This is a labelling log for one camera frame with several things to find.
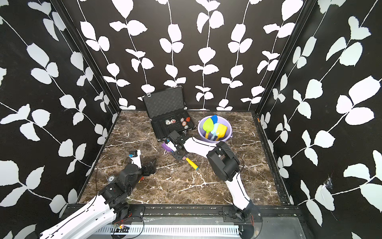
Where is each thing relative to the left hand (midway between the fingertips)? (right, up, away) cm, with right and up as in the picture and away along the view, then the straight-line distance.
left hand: (150, 157), depth 81 cm
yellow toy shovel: (+42, +14, +14) cm, 47 cm away
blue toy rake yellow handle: (+23, -6, +10) cm, 26 cm away
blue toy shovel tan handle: (+38, +22, +14) cm, 46 cm away
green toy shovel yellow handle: (+33, +17, +15) cm, 40 cm away
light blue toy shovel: (+38, +13, +17) cm, 43 cm away
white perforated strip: (+16, -32, -11) cm, 38 cm away
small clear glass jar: (-21, -11, -1) cm, 24 cm away
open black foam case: (+3, +29, +32) cm, 43 cm away
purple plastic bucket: (+42, +21, +14) cm, 49 cm away
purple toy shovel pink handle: (+8, +4, +7) cm, 12 cm away
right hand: (+13, 0, +14) cm, 20 cm away
